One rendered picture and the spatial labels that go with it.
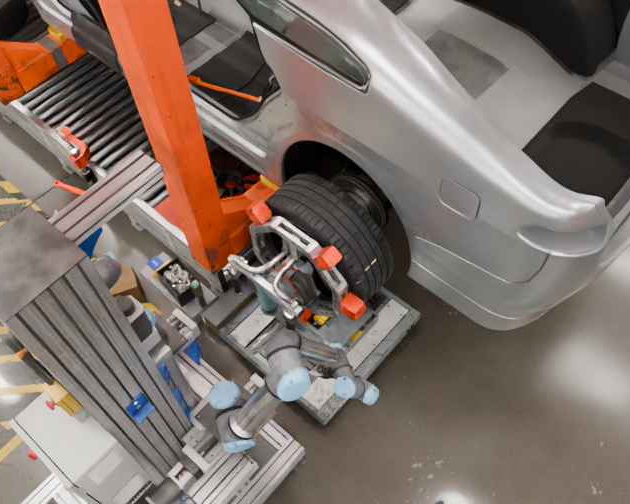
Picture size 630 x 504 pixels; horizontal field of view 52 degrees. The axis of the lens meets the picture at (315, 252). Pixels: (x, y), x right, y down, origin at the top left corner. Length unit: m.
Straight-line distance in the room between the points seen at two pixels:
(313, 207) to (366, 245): 0.28
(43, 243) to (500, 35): 2.75
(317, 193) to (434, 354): 1.34
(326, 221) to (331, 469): 1.36
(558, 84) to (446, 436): 1.94
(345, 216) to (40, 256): 1.39
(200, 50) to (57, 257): 2.59
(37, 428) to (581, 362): 2.75
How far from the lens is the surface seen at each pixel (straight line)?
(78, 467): 2.36
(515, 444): 3.61
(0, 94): 4.58
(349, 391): 2.47
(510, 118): 3.50
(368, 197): 3.03
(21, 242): 1.80
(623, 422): 3.82
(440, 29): 3.80
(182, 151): 2.69
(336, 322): 3.52
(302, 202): 2.76
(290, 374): 2.14
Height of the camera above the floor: 3.35
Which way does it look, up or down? 57 degrees down
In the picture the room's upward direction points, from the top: 4 degrees counter-clockwise
